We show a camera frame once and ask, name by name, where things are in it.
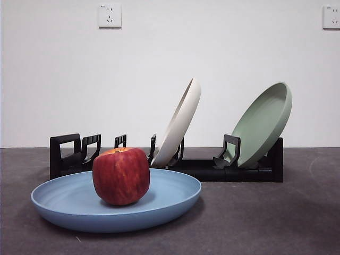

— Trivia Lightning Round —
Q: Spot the red apple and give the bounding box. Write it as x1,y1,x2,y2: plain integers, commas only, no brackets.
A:
92,147,151,207

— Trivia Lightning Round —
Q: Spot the blue plate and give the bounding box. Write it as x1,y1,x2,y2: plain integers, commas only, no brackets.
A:
30,168,202,234

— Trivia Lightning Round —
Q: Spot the cream white plate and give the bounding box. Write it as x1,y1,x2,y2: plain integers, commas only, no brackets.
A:
150,77,202,169

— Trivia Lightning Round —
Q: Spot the black plate rack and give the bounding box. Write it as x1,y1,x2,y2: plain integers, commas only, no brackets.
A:
49,133,284,183

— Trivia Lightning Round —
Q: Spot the green plate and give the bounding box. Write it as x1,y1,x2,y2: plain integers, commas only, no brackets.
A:
230,81,293,168

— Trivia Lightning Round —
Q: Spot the white wall socket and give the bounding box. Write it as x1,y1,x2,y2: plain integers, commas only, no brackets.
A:
98,3,122,29
322,5,340,30

